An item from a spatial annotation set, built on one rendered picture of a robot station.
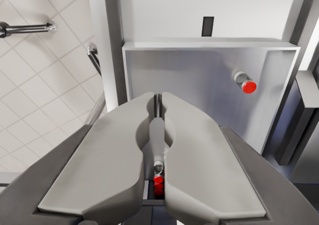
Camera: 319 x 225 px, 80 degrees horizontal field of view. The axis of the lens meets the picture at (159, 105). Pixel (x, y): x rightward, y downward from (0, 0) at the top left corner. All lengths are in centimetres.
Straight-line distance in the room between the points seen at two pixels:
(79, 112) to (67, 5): 72
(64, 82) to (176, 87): 120
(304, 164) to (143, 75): 43
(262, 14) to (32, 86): 149
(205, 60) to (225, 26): 6
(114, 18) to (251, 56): 23
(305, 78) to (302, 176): 28
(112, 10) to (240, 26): 19
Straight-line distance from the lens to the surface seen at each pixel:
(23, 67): 159
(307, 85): 40
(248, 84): 33
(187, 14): 32
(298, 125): 45
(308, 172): 60
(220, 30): 34
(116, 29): 31
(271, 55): 38
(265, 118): 42
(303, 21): 37
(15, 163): 225
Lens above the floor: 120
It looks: 59 degrees down
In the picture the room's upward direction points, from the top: 177 degrees counter-clockwise
